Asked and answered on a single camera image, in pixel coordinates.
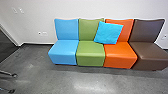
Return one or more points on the green sofa seat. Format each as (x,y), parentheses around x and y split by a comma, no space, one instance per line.
(90,53)

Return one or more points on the blue sofa seat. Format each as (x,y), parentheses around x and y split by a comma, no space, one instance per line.
(65,50)

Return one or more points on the blue square cushion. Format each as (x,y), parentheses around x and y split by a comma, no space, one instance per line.
(108,33)

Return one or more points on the orange sofa seat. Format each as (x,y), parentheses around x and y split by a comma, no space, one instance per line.
(119,56)

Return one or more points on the brown sofa seat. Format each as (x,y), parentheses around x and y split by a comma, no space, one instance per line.
(150,53)

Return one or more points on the white wall outlet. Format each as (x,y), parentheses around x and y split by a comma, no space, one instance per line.
(165,36)
(42,33)

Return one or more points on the white wall switch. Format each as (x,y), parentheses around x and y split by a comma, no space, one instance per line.
(17,10)

